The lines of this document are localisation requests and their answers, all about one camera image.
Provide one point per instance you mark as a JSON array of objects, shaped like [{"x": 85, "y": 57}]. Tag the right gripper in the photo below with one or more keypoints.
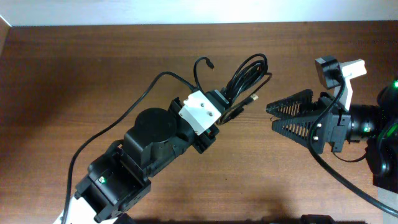
[{"x": 328, "y": 123}]

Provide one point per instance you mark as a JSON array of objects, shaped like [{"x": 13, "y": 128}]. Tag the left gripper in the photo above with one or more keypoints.
[{"x": 201, "y": 140}]

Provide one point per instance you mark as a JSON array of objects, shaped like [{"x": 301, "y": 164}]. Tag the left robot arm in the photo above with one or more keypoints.
[{"x": 120, "y": 177}]

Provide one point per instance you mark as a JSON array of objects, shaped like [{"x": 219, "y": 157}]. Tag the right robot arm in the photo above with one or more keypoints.
[{"x": 313, "y": 124}]

